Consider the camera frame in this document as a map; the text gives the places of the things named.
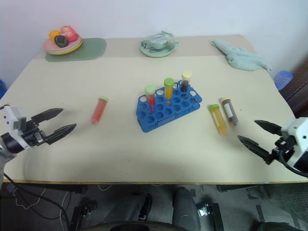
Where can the black floor stand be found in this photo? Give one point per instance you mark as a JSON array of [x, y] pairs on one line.
[[211, 215], [81, 215]]

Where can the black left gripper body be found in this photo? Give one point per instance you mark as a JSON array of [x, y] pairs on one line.
[[32, 138]]

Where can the red tube with green cap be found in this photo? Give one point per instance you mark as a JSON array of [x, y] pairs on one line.
[[99, 110], [151, 98]]

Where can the dark tube with yellow cap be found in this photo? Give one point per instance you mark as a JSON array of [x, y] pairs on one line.
[[186, 83]]

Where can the green placemat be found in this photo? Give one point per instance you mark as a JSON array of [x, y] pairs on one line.
[[93, 49]]

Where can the orange tube with green cap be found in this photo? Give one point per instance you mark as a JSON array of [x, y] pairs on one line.
[[168, 90]]

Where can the clear plastic bag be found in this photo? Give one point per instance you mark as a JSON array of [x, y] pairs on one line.
[[160, 37]]

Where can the blue object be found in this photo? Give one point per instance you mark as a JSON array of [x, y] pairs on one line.
[[2, 87]]

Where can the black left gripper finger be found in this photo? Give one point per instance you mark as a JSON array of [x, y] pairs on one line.
[[61, 132], [49, 113]]

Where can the yellow tube with green cap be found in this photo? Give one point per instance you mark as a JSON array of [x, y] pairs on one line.
[[219, 119]]

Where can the pink toy fruit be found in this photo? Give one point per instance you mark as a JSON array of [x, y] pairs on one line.
[[69, 33]]

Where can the dark grey rounded shape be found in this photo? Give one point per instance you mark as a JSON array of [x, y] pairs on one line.
[[186, 209]]

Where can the dark brown furniture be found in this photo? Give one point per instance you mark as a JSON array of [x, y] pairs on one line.
[[298, 91]]

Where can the pink plate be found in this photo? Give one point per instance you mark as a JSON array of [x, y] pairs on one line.
[[49, 45]]

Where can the pale green plate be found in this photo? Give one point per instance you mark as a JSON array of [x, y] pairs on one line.
[[156, 54]]

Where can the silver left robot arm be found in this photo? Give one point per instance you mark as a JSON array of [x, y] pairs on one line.
[[8, 142]]

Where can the yellow plate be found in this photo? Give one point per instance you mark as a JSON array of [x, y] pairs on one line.
[[75, 47]]

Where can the brown tube with cream cap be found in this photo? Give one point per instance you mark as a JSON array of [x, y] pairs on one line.
[[230, 111]]

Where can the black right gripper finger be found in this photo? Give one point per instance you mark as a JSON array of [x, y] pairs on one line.
[[257, 148], [270, 125]]

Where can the orange toy fruit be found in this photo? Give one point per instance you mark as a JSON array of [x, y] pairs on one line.
[[53, 34]]

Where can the pale green bowl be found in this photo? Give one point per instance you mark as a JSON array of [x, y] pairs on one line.
[[157, 44]]

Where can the pale green towel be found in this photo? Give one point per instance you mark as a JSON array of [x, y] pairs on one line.
[[243, 57]]

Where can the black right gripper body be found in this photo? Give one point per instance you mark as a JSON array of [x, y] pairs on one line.
[[285, 146]]

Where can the blue test tube rack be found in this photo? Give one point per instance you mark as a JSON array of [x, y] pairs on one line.
[[166, 115]]

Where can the dark green toy fruit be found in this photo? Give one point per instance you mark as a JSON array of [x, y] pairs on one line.
[[60, 41]]

